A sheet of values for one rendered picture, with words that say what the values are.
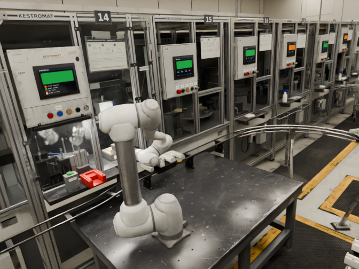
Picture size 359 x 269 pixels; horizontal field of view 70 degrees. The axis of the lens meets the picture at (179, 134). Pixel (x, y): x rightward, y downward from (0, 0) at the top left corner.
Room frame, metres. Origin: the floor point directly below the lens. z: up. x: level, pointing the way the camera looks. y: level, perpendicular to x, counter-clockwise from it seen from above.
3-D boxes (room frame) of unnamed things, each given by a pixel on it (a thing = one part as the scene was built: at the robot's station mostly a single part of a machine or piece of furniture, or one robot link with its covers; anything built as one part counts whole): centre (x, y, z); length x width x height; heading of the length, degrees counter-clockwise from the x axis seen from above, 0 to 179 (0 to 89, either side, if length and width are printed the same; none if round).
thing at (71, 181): (1.57, 0.75, 0.97); 0.08 x 0.08 x 0.12; 42
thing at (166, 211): (1.31, 0.11, 0.85); 0.18 x 0.16 x 0.22; 106
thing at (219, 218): (1.71, -0.06, 0.66); 1.50 x 1.06 x 0.04; 132
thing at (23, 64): (1.76, 0.85, 1.60); 0.42 x 0.29 x 0.46; 132
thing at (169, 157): (2.04, 0.16, 0.84); 0.36 x 0.14 x 0.10; 132
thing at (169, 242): (1.33, 0.08, 0.71); 0.22 x 0.18 x 0.06; 132
